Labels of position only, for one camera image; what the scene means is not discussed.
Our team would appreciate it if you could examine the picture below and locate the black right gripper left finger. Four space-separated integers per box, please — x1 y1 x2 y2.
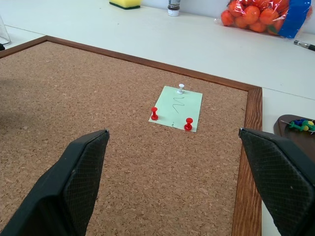
0 129 110 236

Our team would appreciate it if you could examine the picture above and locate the cork board with wooden frame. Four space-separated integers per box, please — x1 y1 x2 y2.
0 35 263 236

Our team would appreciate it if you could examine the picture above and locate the small dark bottle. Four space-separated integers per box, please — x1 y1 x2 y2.
167 0 181 17

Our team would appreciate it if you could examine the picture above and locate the bag of oranges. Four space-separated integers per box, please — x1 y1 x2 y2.
213 0 313 39

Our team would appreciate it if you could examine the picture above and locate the light green paper note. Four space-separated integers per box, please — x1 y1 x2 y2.
148 85 203 133

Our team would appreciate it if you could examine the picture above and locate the brown wooden tray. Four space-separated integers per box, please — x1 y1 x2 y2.
273 114 315 164

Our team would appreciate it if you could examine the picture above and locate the yellow green sponge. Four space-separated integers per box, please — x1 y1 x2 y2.
109 0 143 10

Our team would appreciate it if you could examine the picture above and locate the clear glass container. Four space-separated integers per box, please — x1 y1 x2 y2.
0 14 12 47

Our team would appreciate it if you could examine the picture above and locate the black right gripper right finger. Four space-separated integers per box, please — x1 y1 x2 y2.
238 127 315 236

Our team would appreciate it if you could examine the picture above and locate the black silver pen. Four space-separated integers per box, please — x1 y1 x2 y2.
293 39 315 52

